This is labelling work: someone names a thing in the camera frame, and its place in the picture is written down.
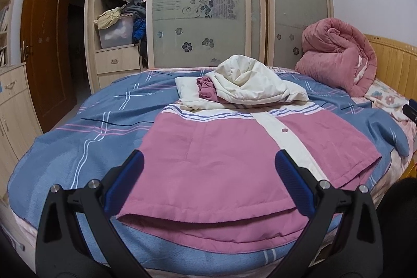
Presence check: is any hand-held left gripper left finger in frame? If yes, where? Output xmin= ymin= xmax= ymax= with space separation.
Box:
xmin=35 ymin=149 xmax=145 ymax=278

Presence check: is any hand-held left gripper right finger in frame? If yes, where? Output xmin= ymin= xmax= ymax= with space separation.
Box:
xmin=274 ymin=149 xmax=382 ymax=278

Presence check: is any pink and white hooded jacket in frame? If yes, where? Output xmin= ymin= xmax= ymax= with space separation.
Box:
xmin=116 ymin=55 xmax=382 ymax=254

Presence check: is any grey clothes pile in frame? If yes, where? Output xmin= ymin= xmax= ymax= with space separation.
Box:
xmin=122 ymin=1 xmax=147 ymax=20

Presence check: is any floral pillow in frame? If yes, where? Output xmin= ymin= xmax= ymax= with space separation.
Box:
xmin=352 ymin=78 xmax=417 ymax=132

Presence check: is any wooden headboard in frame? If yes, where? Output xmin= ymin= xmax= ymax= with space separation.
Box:
xmin=363 ymin=34 xmax=417 ymax=103

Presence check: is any blue plaid bedsheet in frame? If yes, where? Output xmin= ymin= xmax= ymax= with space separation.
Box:
xmin=7 ymin=68 xmax=411 ymax=269

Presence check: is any pink quilt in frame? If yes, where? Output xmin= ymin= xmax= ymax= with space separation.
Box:
xmin=295 ymin=17 xmax=378 ymax=98

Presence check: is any wardrobe drawer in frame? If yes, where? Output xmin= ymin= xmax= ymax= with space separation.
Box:
xmin=94 ymin=45 xmax=142 ymax=73
xmin=97 ymin=70 xmax=144 ymax=90

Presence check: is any cream low cabinet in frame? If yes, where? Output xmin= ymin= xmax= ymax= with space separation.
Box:
xmin=0 ymin=65 xmax=44 ymax=197

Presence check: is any clear plastic storage box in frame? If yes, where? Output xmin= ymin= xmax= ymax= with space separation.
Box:
xmin=99 ymin=16 xmax=136 ymax=50

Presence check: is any brown wooden door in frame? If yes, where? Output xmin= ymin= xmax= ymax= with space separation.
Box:
xmin=20 ymin=0 xmax=79 ymax=133

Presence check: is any blue cloth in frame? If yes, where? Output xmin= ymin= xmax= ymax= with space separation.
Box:
xmin=133 ymin=17 xmax=147 ymax=42

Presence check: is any pale yellow cloth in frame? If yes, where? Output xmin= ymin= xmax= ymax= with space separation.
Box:
xmin=94 ymin=6 xmax=126 ymax=30

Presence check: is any cream wardrobe with glass doors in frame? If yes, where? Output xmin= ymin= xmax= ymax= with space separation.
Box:
xmin=84 ymin=0 xmax=334 ymax=93

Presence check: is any cream bookshelf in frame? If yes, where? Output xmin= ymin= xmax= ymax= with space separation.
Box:
xmin=0 ymin=0 xmax=25 ymax=68

